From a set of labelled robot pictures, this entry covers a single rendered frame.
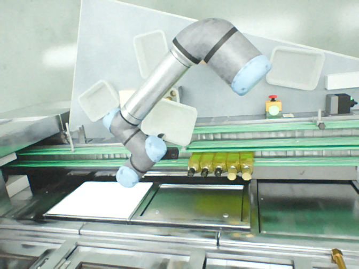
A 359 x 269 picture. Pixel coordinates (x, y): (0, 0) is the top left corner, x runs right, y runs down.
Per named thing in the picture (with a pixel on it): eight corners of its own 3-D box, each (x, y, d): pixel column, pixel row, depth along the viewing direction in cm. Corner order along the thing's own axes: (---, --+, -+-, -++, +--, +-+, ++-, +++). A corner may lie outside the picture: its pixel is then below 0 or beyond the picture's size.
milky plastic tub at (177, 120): (154, 91, 121) (147, 94, 113) (202, 105, 117) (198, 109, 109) (146, 127, 127) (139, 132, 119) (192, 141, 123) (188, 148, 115)
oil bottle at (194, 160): (195, 157, 142) (187, 175, 122) (194, 147, 140) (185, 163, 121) (206, 157, 140) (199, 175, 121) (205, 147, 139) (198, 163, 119)
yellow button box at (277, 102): (265, 113, 139) (266, 117, 132) (265, 99, 137) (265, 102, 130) (280, 112, 137) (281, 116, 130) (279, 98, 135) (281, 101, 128)
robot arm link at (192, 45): (200, -8, 64) (92, 127, 84) (233, 25, 64) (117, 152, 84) (209, -1, 75) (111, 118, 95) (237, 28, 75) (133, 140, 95)
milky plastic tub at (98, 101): (84, 95, 165) (75, 98, 157) (110, 76, 157) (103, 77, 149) (100, 120, 167) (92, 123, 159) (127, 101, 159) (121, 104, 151)
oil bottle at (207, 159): (207, 157, 140) (200, 175, 121) (205, 147, 139) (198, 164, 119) (218, 157, 139) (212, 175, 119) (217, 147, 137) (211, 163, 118)
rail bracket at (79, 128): (86, 142, 169) (63, 155, 148) (80, 116, 164) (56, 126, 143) (93, 142, 167) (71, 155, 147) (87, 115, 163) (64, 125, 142)
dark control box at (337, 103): (325, 110, 131) (329, 114, 124) (326, 94, 129) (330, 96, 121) (344, 109, 129) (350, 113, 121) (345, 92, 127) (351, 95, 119)
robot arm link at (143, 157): (137, 131, 82) (117, 152, 87) (163, 157, 82) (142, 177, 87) (148, 123, 89) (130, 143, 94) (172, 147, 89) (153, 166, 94)
